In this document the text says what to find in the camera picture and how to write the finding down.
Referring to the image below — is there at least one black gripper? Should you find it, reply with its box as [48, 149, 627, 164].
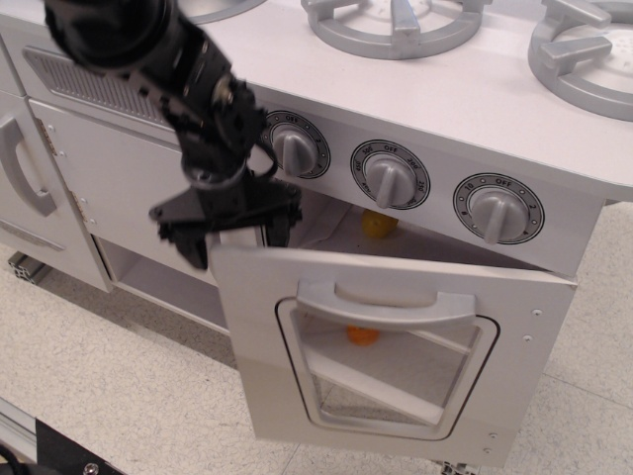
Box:
[149, 166, 303, 270]

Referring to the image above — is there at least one white oven door with window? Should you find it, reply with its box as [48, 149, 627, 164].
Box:
[211, 246, 576, 467]

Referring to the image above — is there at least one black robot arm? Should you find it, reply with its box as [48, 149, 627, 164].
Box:
[45, 1, 302, 269]

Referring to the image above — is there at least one grey left stove knob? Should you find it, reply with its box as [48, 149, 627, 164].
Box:
[262, 110, 330, 179]

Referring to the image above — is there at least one grey stove knob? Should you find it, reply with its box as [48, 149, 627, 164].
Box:
[350, 140, 430, 210]
[453, 173, 545, 245]
[262, 110, 330, 179]

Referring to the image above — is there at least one white cabinet door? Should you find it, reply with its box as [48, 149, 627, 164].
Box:
[31, 100, 189, 265]

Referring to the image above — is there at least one yellow toy fruit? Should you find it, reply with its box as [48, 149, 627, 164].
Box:
[361, 210, 399, 238]

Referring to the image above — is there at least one orange toy fruit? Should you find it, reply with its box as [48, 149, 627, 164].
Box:
[346, 326, 381, 346]

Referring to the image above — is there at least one grey middle stove knob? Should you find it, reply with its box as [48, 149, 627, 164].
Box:
[350, 140, 430, 210]

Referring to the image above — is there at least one white left fridge door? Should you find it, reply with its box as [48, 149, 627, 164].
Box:
[1, 92, 112, 291]

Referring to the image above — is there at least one silver vent grille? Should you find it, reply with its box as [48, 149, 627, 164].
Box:
[23, 47, 168, 127]

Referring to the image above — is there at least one silver sink basin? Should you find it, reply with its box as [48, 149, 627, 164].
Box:
[178, 0, 265, 25]

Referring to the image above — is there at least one silver left burner grate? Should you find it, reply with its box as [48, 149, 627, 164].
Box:
[301, 1, 491, 60]

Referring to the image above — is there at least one silver burner grate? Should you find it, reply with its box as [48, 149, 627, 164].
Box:
[528, 1, 632, 122]
[301, 1, 491, 60]

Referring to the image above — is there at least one white toy kitchen body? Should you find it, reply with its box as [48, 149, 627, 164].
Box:
[0, 0, 633, 469]

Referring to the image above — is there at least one grey right stove knob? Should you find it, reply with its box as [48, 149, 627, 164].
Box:
[453, 173, 545, 245]

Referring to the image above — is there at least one aluminium extrusion bottom left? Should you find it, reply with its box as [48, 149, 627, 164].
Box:
[0, 399, 37, 462]

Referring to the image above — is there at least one silver right burner grate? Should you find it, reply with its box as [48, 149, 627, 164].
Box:
[528, 1, 632, 122]

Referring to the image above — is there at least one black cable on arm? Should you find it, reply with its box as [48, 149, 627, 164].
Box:
[246, 141, 279, 178]

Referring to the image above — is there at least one silver oven door handle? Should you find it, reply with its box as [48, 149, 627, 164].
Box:
[296, 280, 477, 332]

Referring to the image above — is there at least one aluminium frame rail left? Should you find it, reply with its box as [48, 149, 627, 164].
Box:
[8, 252, 51, 285]

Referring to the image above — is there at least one aluminium frame rail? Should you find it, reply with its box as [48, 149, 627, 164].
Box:
[8, 252, 51, 285]
[436, 461, 481, 475]

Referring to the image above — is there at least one silver left door handle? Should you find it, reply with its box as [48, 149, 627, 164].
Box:
[1, 117, 56, 217]

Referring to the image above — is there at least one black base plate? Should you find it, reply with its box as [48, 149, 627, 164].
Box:
[29, 420, 123, 475]

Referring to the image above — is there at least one aluminium frame rail right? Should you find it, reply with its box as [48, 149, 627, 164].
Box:
[436, 461, 481, 475]

